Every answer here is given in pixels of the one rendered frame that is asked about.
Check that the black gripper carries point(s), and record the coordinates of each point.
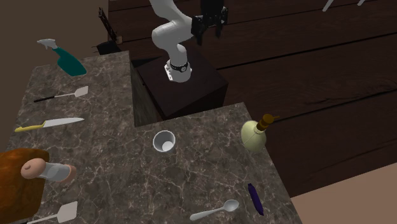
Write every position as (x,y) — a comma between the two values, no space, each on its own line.
(212,14)

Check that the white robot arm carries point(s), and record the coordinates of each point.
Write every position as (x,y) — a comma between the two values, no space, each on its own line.
(173,34)

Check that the dark robot stand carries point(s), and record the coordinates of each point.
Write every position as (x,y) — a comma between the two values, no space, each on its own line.
(183,93)

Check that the dark lattice floor stand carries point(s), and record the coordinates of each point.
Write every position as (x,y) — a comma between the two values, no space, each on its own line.
(107,48)

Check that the pale green bottle, brown pump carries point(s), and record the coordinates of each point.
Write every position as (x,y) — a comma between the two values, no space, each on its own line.
(252,139)

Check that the white cup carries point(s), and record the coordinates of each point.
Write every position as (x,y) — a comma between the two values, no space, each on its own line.
(159,141)

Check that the white legged furniture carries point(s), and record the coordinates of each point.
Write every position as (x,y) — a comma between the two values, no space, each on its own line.
(327,5)

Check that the teal spray bottle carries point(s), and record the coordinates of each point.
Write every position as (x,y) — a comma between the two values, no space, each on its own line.
(69,63)

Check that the purple pen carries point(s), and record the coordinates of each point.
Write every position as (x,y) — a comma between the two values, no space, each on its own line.
(256,198)

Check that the grey spoon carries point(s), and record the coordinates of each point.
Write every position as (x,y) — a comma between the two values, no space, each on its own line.
(231,205)

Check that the grey roller with tan ends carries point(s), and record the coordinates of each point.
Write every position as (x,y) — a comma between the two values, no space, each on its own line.
(54,171)

